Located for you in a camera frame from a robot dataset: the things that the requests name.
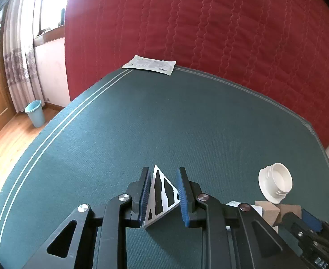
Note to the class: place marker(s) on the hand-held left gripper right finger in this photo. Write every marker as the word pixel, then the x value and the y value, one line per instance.
pixel 181 199

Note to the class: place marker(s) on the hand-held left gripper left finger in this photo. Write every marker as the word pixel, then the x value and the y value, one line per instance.
pixel 145 193

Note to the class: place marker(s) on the zebra striped triangular block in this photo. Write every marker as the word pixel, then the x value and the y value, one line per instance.
pixel 160 201

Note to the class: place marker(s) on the light wooden cube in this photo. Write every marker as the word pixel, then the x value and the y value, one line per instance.
pixel 268 211

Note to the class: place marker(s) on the white threaded plastic cap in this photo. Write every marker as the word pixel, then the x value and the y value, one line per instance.
pixel 265 179

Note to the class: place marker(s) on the long wooden block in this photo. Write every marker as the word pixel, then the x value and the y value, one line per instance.
pixel 290 210

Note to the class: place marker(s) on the green table mat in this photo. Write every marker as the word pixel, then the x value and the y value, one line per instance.
pixel 153 123

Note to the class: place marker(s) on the white paper packet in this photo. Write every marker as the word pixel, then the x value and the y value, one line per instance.
pixel 150 64

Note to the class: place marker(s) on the blue plastic waste bin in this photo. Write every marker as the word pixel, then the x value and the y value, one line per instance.
pixel 36 115

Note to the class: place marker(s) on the red quilted blanket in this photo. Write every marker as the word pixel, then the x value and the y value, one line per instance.
pixel 209 33

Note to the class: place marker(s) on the patterned curtain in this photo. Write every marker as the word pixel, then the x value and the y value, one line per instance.
pixel 21 70

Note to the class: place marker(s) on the window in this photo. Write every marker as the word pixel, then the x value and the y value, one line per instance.
pixel 52 5

